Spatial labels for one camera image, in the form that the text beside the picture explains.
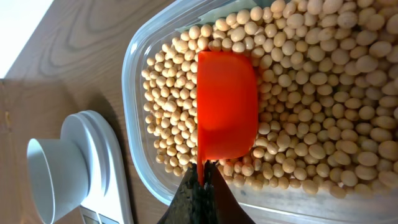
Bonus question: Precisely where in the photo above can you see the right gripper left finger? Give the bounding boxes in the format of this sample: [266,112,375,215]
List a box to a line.
[159,163,218,224]

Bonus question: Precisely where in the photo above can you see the grey bowl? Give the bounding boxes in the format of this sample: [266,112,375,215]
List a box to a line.
[27,139,89,223]

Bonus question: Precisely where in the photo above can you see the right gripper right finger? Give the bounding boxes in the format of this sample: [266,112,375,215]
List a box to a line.
[203,161,254,224]

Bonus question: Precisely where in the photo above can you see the soybeans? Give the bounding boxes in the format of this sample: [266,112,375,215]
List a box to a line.
[141,0,397,198]

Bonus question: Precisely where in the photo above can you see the red measuring scoop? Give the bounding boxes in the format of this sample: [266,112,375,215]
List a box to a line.
[197,52,258,184]

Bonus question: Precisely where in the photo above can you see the clear plastic container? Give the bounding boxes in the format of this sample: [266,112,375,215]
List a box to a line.
[122,0,397,223]

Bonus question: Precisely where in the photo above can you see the white digital kitchen scale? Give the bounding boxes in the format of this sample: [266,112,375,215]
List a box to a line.
[60,110,134,224]

